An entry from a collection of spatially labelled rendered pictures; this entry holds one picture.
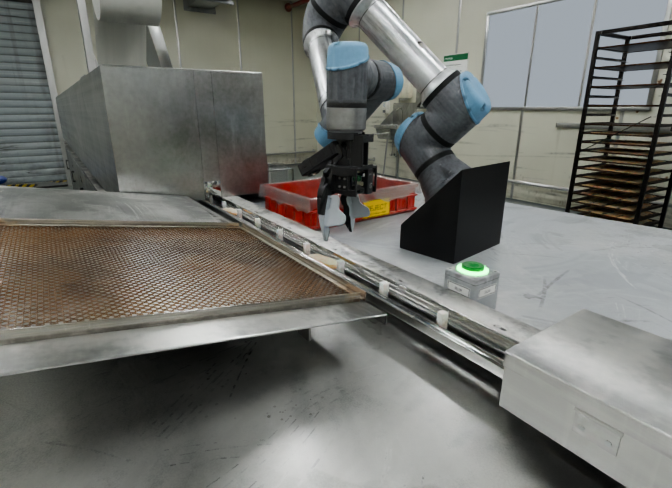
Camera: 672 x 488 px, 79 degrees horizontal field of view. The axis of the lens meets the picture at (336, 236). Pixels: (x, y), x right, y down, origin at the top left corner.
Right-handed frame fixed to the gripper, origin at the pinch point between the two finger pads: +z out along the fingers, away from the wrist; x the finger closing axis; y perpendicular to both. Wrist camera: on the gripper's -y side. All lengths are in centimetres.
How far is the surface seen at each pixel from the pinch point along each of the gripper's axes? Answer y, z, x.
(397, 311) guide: 20.7, 7.5, -10.2
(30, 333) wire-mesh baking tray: 5, -3, -55
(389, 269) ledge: 10.7, 7.2, 4.1
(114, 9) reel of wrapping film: -144, -63, 31
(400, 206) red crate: -19, 9, 62
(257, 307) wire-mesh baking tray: 11.8, 0.9, -32.2
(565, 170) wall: -30, 40, 472
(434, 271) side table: 14.3, 11.2, 18.5
